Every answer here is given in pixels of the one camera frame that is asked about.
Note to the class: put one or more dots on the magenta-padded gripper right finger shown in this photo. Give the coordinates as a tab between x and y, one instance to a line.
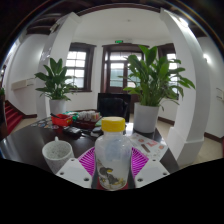
151	170

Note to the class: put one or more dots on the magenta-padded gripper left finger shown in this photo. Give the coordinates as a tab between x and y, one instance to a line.
75	170

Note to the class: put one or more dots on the clear bottle with yellow cap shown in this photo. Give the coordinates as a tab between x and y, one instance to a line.
113	151

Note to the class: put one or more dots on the white speckled cup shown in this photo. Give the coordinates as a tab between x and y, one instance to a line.
56	155

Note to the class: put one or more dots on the printed paper sheet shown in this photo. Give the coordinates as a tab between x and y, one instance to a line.
150	145

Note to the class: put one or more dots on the black handheld device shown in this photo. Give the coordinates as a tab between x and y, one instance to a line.
71	130

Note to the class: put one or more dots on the red box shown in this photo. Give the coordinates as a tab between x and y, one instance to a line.
61	120

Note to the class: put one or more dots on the large plant in white pot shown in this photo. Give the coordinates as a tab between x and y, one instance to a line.
145	118

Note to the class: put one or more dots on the colourful sticker sheet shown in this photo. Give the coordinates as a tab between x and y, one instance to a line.
45	124

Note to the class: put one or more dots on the small plant in white pot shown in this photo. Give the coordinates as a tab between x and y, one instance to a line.
57	106

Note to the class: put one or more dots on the black chair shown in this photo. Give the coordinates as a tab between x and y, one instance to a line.
113	106

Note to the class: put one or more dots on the red carpeted staircase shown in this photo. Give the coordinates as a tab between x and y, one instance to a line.
12	116

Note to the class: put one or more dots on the dark framed window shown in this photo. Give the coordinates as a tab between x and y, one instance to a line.
170	55
78	65

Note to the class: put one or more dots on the dark framed glass door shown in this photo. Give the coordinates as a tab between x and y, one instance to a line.
115	70

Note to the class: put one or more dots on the green exit sign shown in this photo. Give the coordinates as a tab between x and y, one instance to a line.
119	41

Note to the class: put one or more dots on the wall lamp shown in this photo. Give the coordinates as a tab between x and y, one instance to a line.
207	58

